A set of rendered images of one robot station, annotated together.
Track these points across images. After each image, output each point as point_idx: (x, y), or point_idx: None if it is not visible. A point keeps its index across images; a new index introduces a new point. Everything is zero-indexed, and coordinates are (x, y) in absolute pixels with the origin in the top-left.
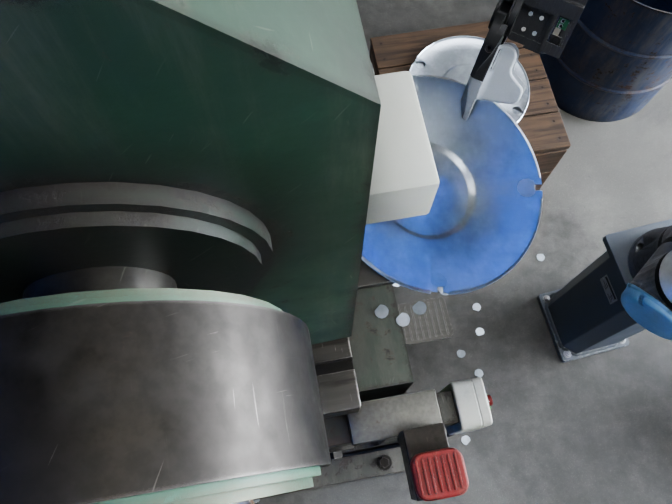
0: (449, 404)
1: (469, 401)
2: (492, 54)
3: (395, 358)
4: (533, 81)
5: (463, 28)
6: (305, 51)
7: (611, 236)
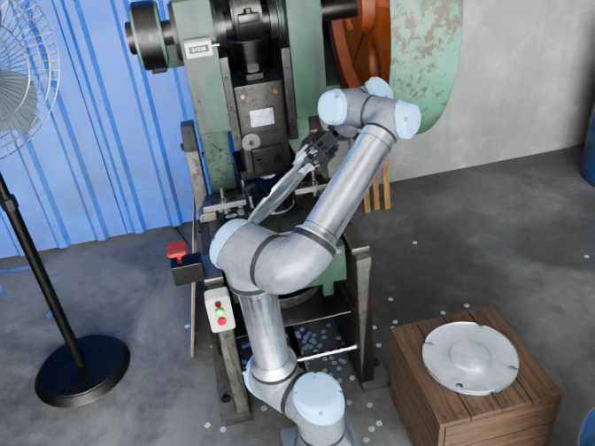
0: (216, 288)
1: (216, 292)
2: (303, 144)
3: None
4: (494, 399)
5: (526, 353)
6: None
7: (344, 414)
